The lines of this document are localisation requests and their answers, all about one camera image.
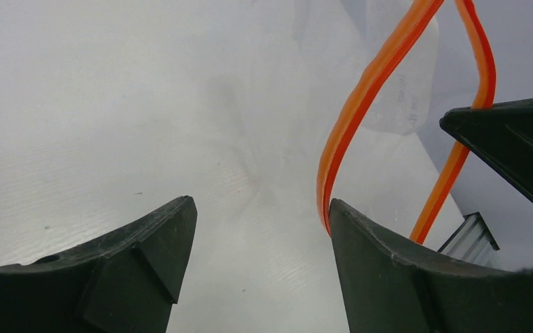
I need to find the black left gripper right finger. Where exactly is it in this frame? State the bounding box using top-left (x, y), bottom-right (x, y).
top-left (329, 199), bottom-right (533, 332)

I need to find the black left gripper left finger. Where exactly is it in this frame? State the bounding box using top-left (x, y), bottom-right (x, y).
top-left (0, 196), bottom-right (197, 332)

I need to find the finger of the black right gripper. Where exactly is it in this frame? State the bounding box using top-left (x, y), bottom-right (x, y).
top-left (439, 98), bottom-right (533, 203)

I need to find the clear red-zipper bag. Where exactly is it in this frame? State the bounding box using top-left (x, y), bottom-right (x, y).
top-left (294, 0), bottom-right (498, 246)

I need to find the aluminium frame rail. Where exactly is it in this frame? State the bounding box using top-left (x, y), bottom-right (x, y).
top-left (437, 212), bottom-right (502, 269)

